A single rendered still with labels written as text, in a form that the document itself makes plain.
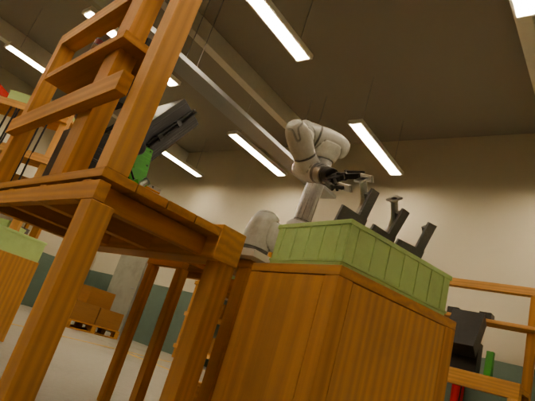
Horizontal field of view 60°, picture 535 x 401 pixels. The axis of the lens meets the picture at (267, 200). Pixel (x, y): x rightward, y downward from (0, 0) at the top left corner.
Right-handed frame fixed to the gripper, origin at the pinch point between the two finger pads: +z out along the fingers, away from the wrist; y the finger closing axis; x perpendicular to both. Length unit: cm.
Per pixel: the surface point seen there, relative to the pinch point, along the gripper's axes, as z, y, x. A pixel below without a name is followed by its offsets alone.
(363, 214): 7.0, -5.8, 9.6
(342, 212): 7.0, -15.6, 5.2
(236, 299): -44, -44, 52
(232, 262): -30, -48, 26
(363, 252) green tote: 22.3, -21.2, 14.5
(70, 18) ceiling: -727, 65, -131
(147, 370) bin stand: -65, -89, 79
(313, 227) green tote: 1.2, -25.8, 8.7
